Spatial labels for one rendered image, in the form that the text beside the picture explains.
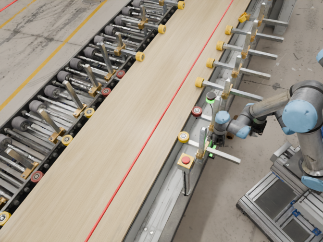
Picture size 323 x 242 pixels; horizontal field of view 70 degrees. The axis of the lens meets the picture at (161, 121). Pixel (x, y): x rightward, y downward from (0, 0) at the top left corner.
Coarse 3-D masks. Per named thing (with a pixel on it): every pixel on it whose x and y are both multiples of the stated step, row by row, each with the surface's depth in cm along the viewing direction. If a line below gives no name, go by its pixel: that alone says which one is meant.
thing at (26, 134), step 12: (144, 36) 265; (96, 48) 259; (48, 108) 214; (72, 120) 203; (24, 132) 201; (12, 144) 195; (48, 144) 191; (36, 156) 186; (0, 180) 176; (24, 180) 175; (12, 192) 170
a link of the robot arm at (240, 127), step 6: (234, 120) 125; (240, 120) 124; (246, 120) 124; (228, 126) 124; (234, 126) 123; (240, 126) 122; (246, 126) 122; (234, 132) 123; (240, 132) 121; (246, 132) 120
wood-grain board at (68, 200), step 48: (192, 0) 267; (240, 0) 258; (192, 48) 219; (144, 96) 190; (192, 96) 185; (96, 144) 168; (48, 192) 151; (96, 192) 147; (144, 192) 145; (0, 240) 136; (48, 240) 134; (96, 240) 131
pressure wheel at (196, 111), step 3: (192, 108) 178; (195, 108) 178; (198, 108) 177; (192, 111) 176; (195, 111) 176; (198, 111) 176; (201, 111) 175; (192, 114) 177; (195, 114) 174; (198, 114) 174
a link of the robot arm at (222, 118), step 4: (220, 112) 126; (224, 112) 126; (216, 116) 125; (220, 116) 125; (224, 116) 124; (228, 116) 124; (216, 120) 126; (220, 120) 124; (224, 120) 123; (228, 120) 124; (216, 124) 129; (220, 124) 126; (224, 124) 125; (216, 128) 131; (220, 128) 129; (224, 128) 126
